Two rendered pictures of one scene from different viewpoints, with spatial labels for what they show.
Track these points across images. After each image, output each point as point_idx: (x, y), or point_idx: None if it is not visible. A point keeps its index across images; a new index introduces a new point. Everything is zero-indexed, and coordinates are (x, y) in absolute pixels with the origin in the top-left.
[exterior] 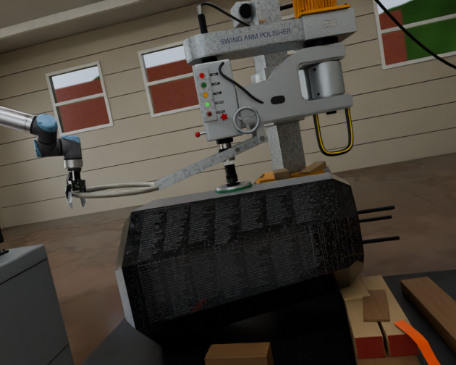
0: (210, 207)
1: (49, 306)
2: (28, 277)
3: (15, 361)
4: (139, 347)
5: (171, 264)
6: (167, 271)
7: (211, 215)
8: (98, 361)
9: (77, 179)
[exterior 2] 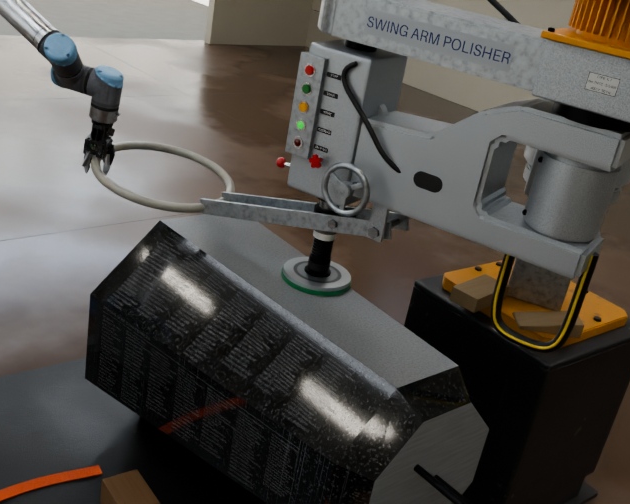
0: (228, 292)
1: None
2: None
3: None
4: None
5: (133, 335)
6: (128, 340)
7: (218, 306)
8: (73, 375)
9: (95, 140)
